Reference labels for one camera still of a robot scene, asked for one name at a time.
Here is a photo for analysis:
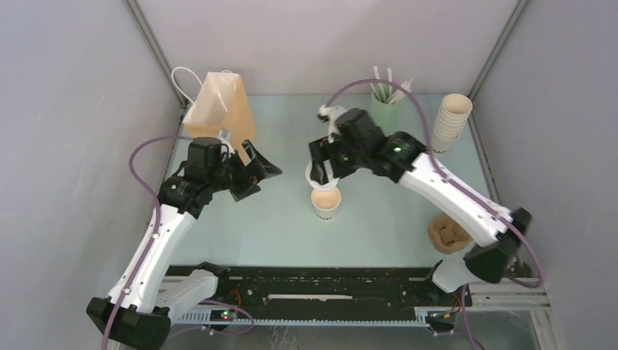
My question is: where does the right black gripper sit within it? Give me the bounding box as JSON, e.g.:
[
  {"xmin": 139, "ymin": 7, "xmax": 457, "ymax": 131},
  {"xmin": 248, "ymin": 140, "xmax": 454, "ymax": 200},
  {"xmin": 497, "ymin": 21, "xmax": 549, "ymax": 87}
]
[{"xmin": 308, "ymin": 134, "xmax": 367, "ymax": 186}]

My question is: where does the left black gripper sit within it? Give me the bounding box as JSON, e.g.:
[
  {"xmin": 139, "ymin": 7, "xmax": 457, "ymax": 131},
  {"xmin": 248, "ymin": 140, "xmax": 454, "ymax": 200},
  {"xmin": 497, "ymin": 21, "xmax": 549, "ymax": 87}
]
[{"xmin": 208, "ymin": 140, "xmax": 281, "ymax": 201}]

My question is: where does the brown paper takeout bag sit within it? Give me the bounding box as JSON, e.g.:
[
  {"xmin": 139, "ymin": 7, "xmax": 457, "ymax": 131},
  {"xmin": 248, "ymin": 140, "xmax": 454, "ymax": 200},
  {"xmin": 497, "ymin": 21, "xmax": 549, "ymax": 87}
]
[{"xmin": 183, "ymin": 71, "xmax": 257, "ymax": 163}]

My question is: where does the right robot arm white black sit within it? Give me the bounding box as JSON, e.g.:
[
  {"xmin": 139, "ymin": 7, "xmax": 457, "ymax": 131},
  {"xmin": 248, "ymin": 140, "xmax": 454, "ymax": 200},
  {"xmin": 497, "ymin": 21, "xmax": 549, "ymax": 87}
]
[{"xmin": 305, "ymin": 106, "xmax": 531, "ymax": 305}]

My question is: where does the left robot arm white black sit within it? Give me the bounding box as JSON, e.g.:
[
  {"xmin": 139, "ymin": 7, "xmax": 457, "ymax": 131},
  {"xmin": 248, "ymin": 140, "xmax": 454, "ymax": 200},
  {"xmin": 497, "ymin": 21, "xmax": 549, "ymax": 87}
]
[{"xmin": 86, "ymin": 136, "xmax": 282, "ymax": 349}]

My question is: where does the green straw holder cup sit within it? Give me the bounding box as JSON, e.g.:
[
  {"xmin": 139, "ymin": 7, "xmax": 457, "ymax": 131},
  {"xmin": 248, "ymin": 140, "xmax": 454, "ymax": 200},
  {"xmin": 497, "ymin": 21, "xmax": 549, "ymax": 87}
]
[{"xmin": 369, "ymin": 93, "xmax": 399, "ymax": 134}]

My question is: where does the wrapped straw leftmost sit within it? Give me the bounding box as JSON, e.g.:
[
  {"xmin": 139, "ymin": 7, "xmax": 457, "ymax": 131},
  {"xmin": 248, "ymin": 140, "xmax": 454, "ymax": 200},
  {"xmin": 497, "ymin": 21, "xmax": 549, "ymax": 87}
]
[{"xmin": 372, "ymin": 65, "xmax": 388, "ymax": 104}]

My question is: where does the brown pulp cup carrier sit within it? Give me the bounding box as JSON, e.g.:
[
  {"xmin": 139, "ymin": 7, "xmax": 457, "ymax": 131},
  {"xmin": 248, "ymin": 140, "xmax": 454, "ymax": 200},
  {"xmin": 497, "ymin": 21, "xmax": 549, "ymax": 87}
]
[{"xmin": 428, "ymin": 214, "xmax": 472, "ymax": 254}]

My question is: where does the stack of white paper cups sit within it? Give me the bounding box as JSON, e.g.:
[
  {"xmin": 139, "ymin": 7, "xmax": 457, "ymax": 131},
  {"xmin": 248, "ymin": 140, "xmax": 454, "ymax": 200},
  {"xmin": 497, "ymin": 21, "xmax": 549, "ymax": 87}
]
[{"xmin": 431, "ymin": 93, "xmax": 473, "ymax": 155}]

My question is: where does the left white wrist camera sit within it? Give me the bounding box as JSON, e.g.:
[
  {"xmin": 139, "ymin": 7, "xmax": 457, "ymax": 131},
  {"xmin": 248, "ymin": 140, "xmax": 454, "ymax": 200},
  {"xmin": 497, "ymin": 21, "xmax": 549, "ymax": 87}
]
[{"xmin": 218, "ymin": 128, "xmax": 235, "ymax": 153}]

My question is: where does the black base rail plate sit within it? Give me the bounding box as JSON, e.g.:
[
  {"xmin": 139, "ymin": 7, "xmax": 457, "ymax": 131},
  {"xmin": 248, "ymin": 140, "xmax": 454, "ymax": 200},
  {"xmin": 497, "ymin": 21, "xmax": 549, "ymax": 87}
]
[{"xmin": 165, "ymin": 262, "xmax": 472, "ymax": 321}]

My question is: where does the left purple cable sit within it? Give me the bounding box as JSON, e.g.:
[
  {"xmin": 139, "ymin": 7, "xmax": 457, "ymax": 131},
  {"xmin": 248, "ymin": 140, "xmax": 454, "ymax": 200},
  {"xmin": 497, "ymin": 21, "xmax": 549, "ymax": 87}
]
[{"xmin": 98, "ymin": 136, "xmax": 194, "ymax": 350}]

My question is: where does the purple cable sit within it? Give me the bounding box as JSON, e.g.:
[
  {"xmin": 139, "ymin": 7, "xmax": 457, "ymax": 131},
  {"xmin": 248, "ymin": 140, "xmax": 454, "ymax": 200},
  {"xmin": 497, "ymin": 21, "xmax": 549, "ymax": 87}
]
[
  {"xmin": 324, "ymin": 79, "xmax": 545, "ymax": 289},
  {"xmin": 98, "ymin": 136, "xmax": 194, "ymax": 350}
]

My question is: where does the white cable duct strip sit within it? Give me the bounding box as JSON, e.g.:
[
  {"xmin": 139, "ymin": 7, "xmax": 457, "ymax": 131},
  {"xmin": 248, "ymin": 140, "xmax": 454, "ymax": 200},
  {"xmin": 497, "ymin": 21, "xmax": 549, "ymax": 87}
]
[{"xmin": 175, "ymin": 308, "xmax": 429, "ymax": 327}]

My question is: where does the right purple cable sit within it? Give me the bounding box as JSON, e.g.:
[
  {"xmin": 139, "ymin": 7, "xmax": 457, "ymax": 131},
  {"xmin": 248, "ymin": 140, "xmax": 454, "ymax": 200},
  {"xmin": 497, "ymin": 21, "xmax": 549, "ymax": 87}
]
[{"xmin": 324, "ymin": 79, "xmax": 545, "ymax": 289}]

